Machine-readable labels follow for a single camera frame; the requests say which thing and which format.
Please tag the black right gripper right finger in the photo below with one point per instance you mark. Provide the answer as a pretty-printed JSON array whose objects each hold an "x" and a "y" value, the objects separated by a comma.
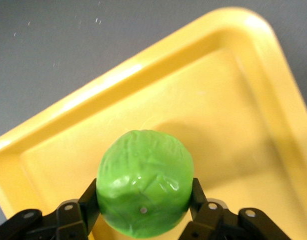
[{"x": 211, "y": 222}]

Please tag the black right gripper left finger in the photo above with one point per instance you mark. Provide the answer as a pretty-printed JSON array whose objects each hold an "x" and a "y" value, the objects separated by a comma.
[{"x": 68, "y": 220}]

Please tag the yellow plastic tray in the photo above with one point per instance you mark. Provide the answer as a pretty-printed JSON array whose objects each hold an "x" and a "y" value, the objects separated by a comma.
[{"x": 218, "y": 100}]

